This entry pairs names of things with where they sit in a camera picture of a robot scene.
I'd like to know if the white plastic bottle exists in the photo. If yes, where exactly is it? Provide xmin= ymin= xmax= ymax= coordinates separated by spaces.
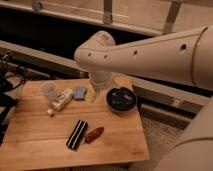
xmin=47 ymin=88 xmax=73 ymax=116

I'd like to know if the black white striped block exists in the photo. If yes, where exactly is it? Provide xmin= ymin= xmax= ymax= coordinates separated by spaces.
xmin=66 ymin=120 xmax=88 ymax=150

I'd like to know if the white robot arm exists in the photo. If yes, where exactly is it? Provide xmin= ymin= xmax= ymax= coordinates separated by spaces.
xmin=74 ymin=25 xmax=213 ymax=171

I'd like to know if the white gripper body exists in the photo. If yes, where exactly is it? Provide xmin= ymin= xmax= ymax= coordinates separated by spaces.
xmin=89 ymin=71 xmax=113 ymax=92

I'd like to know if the metal window railing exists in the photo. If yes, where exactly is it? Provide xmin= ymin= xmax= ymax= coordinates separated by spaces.
xmin=0 ymin=0 xmax=213 ymax=38

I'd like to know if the black ceramic bowl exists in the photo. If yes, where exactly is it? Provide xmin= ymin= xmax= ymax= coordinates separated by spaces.
xmin=106 ymin=87 xmax=137 ymax=112

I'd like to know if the black cables and equipment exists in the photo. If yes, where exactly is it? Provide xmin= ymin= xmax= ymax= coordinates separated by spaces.
xmin=0 ymin=51 xmax=26 ymax=146

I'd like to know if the blue sponge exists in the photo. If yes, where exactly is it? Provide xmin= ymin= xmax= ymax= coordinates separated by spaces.
xmin=74 ymin=86 xmax=87 ymax=100

